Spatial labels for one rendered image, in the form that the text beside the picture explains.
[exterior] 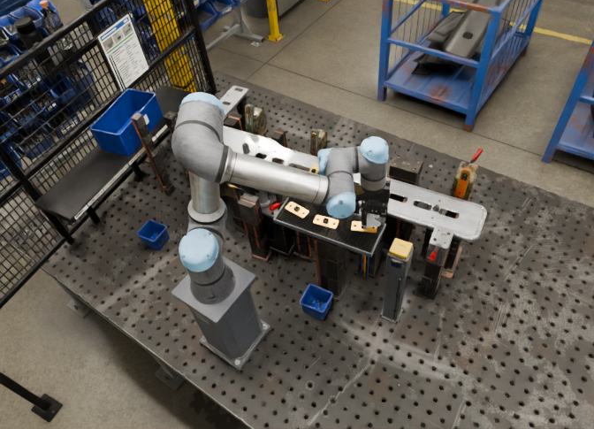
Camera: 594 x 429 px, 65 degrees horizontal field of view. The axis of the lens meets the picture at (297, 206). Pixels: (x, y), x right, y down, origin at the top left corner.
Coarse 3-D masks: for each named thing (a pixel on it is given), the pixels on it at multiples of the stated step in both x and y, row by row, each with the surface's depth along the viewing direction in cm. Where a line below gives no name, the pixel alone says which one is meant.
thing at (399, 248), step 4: (396, 240) 156; (400, 240) 155; (392, 244) 155; (396, 244) 154; (400, 244) 154; (404, 244) 154; (408, 244) 154; (412, 244) 154; (392, 248) 154; (396, 248) 154; (400, 248) 153; (404, 248) 153; (408, 248) 153; (392, 252) 153; (396, 252) 152; (400, 252) 152; (404, 252) 152; (408, 252) 152; (400, 256) 152; (404, 256) 151
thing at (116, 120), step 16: (128, 96) 227; (144, 96) 225; (112, 112) 219; (128, 112) 230; (144, 112) 216; (160, 112) 228; (96, 128) 212; (112, 128) 222; (128, 128) 208; (112, 144) 211; (128, 144) 211
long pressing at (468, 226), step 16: (224, 128) 225; (240, 144) 216; (256, 144) 216; (272, 144) 215; (288, 160) 207; (304, 160) 206; (400, 192) 190; (416, 192) 189; (432, 192) 189; (400, 208) 184; (416, 208) 184; (432, 208) 183; (448, 208) 182; (464, 208) 182; (480, 208) 181; (416, 224) 180; (432, 224) 178; (448, 224) 177; (464, 224) 177; (480, 224) 177; (464, 240) 173
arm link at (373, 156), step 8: (368, 144) 127; (376, 144) 127; (384, 144) 126; (360, 152) 128; (368, 152) 126; (376, 152) 125; (384, 152) 126; (360, 160) 128; (368, 160) 127; (376, 160) 126; (384, 160) 128; (360, 168) 129; (368, 168) 129; (376, 168) 129; (384, 168) 130; (368, 176) 132; (376, 176) 131; (384, 176) 133
